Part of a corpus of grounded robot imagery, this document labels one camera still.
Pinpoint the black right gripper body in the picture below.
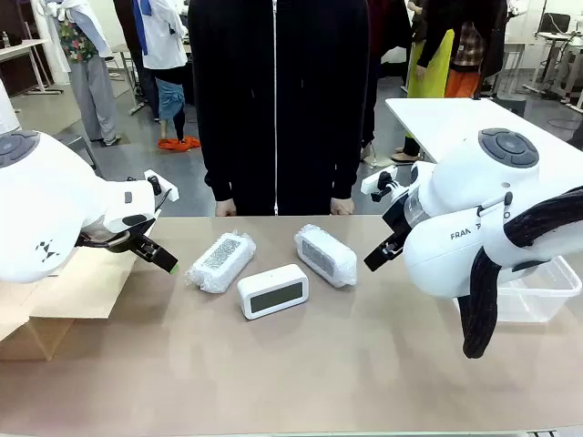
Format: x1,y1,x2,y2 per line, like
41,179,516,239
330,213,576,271
383,195,414,250

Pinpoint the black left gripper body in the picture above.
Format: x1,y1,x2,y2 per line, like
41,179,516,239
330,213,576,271
118,217,161,261

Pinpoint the bubble-wrapped clock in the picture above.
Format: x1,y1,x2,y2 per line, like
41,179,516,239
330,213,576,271
184,230,257,294
293,222,358,290

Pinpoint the white unwrapped digital clock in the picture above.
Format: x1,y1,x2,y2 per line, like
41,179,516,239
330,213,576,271
236,263,310,320

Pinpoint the person's right forearm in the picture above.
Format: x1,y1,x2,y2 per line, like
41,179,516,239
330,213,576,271
199,90,237,204

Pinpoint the person's left forearm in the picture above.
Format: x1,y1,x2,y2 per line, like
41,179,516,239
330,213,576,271
328,90,371,202

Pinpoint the brown cardboard box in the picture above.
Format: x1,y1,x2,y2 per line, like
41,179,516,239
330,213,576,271
0,234,159,363

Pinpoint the orange cloth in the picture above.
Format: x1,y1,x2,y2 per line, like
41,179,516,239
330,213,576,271
157,135,202,154

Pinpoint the white table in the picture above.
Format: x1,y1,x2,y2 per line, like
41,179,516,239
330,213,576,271
384,97,583,183

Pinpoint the clear plastic bin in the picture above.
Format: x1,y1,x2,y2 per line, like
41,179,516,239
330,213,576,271
494,254,583,324

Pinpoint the bystander with yellow apron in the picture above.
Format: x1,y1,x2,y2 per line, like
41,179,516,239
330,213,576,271
391,0,456,164

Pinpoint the bystander with orange trousers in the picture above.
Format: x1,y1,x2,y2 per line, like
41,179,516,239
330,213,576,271
445,0,486,99

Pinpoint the person torso in black jacket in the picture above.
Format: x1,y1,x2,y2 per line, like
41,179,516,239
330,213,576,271
187,0,371,218

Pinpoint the bystander in white coat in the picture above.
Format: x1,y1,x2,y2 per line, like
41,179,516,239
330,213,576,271
131,0,201,143

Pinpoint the white desk with grey legs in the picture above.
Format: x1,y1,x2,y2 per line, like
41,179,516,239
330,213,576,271
0,37,63,97

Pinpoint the white desk with monitor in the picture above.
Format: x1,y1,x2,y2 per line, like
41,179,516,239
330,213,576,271
522,12,583,100

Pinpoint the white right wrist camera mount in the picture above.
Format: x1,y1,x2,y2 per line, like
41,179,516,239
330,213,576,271
362,166,414,204

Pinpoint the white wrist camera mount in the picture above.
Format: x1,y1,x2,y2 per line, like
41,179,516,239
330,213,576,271
362,166,414,204
144,168,179,204

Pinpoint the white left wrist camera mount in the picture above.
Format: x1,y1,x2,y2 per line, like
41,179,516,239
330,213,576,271
144,168,179,204

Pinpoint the black cable sleeve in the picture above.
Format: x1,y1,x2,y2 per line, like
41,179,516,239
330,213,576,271
457,185,583,360

